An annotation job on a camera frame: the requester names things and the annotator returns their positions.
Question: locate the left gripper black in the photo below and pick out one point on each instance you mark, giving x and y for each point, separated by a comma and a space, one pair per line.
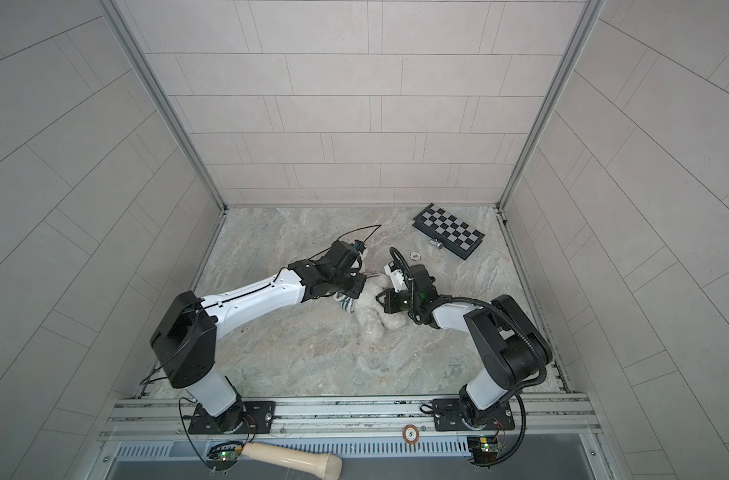
358, 282

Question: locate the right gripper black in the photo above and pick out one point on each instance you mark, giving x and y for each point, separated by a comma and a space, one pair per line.
392, 304

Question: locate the white teddy bear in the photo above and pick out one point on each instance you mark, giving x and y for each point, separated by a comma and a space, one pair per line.
374, 322

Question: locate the blue white striped sweater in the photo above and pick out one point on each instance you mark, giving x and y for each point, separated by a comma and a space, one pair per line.
346, 302

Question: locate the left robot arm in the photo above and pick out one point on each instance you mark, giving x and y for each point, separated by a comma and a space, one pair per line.
185, 340

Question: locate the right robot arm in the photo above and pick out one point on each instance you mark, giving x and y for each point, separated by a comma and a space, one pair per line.
514, 354

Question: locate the black white checkerboard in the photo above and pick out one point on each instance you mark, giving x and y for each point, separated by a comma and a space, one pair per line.
454, 234

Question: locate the red round sticker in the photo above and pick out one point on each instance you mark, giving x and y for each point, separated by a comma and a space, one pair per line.
411, 434

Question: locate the right circuit board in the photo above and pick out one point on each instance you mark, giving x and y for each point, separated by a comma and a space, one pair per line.
484, 450

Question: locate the circuit board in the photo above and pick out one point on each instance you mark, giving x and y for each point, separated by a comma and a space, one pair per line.
225, 455
484, 450

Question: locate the left circuit board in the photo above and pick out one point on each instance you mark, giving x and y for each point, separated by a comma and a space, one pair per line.
225, 455

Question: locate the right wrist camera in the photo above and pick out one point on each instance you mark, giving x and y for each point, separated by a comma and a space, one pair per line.
397, 274

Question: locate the aluminium mounting rail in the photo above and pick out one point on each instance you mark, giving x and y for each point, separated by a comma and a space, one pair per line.
350, 417

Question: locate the beige cylindrical handle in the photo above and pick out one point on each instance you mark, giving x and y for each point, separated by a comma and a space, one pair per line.
323, 466

